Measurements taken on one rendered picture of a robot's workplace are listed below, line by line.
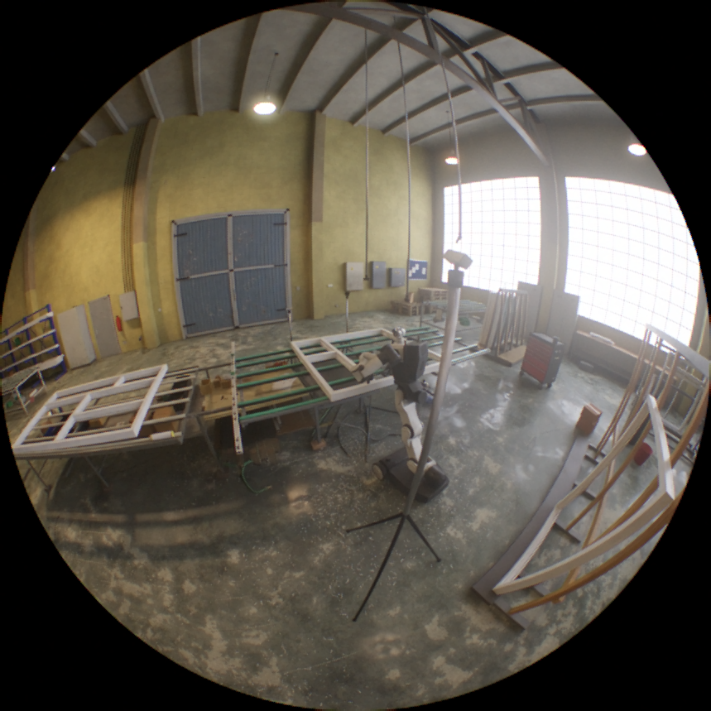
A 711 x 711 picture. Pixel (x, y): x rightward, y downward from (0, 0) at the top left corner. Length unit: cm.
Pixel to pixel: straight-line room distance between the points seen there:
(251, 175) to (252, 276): 361
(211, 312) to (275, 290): 233
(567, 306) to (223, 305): 1113
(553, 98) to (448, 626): 1082
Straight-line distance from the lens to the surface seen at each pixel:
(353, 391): 198
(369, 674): 200
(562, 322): 843
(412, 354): 176
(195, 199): 862
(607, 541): 137
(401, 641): 198
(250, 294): 805
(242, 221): 816
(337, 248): 884
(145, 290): 833
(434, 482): 213
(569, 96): 964
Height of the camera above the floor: 195
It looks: 23 degrees down
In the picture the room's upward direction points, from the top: straight up
